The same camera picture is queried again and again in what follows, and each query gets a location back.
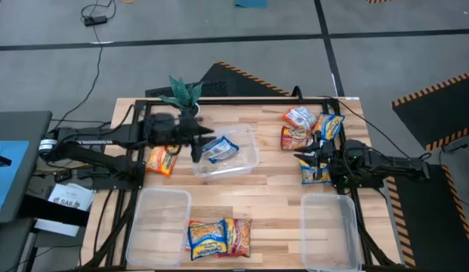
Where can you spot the long black hazard-striped mat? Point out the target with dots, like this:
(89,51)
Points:
(426,226)

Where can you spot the blue floor object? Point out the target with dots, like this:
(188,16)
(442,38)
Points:
(251,3)

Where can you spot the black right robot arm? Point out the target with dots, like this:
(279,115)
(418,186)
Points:
(389,164)

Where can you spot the green plant in white pot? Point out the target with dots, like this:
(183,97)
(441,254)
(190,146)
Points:
(183,94)

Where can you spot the black shelf board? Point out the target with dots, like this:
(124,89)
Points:
(49,215)

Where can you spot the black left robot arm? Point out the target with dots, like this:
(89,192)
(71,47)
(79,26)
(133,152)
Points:
(105,138)

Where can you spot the grey side table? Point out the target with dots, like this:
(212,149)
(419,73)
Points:
(22,124)

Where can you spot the clear plastic container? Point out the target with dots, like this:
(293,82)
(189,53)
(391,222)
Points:
(234,170)
(328,234)
(158,226)

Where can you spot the black hazard-striped floor mat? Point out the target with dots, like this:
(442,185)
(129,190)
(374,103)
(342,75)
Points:
(438,109)

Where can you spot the white paper sheet SA6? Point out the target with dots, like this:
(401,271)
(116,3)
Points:
(70,196)

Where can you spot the triangular black hazard-striped mat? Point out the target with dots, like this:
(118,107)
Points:
(234,81)

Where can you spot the small hazard-striped mat corner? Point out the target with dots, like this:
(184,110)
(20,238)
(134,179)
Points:
(377,1)

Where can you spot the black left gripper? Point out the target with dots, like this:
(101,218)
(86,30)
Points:
(170,130)

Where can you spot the blue pad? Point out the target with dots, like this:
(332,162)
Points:
(7,181)

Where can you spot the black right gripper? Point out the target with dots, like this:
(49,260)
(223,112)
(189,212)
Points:
(332,158)

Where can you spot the plain white paper sheet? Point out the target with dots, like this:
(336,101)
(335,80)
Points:
(56,228)

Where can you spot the black clip object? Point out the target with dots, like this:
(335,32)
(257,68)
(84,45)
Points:
(0,160)

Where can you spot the grey metal bracket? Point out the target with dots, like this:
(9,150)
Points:
(457,145)

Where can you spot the black power adapter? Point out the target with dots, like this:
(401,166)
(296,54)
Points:
(95,20)

